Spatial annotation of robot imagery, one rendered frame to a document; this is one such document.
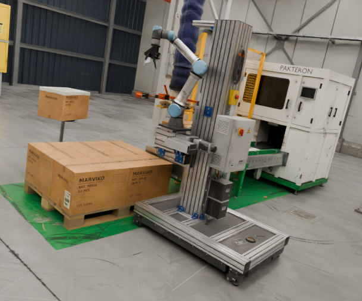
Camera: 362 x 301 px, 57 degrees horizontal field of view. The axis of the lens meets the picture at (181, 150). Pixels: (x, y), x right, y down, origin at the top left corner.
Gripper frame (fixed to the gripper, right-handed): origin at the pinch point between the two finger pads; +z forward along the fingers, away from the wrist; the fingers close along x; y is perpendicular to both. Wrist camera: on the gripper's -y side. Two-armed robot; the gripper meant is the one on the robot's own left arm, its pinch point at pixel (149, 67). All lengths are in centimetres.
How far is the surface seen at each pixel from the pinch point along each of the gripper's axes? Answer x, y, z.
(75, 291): -91, 57, 152
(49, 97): 25, -208, 62
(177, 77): 67, -25, 4
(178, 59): 66, -27, -14
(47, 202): -49, -61, 143
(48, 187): -49, -62, 127
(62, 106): 32, -188, 70
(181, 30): 65, -28, -44
